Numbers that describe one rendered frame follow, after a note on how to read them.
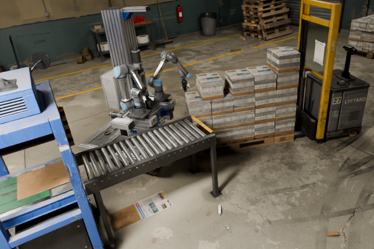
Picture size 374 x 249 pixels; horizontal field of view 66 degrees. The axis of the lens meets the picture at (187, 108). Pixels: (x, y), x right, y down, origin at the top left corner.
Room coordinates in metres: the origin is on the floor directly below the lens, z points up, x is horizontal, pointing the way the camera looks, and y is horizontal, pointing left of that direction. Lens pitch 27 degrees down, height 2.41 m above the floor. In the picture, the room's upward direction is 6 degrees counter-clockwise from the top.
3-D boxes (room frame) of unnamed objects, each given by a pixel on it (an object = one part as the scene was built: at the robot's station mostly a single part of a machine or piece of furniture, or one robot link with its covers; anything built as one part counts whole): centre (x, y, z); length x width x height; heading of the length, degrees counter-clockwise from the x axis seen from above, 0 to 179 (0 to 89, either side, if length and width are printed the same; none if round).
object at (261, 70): (3.59, -1.01, 1.06); 0.37 x 0.28 x 0.01; 4
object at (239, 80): (3.56, -0.72, 0.95); 0.38 x 0.29 x 0.23; 6
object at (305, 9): (3.99, -1.71, 0.97); 0.09 x 0.09 x 1.75; 6
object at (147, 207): (2.49, 0.49, 0.00); 0.37 x 0.29 x 0.01; 116
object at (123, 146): (2.43, 0.63, 0.77); 0.47 x 0.05 x 0.05; 26
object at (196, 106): (3.55, -0.59, 0.42); 1.17 x 0.39 x 0.83; 96
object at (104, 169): (2.31, 0.87, 0.77); 0.47 x 0.05 x 0.05; 26
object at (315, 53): (3.67, -1.76, 1.27); 0.57 x 0.01 x 0.65; 6
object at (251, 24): (9.98, -2.93, 0.65); 1.33 x 0.94 x 1.30; 120
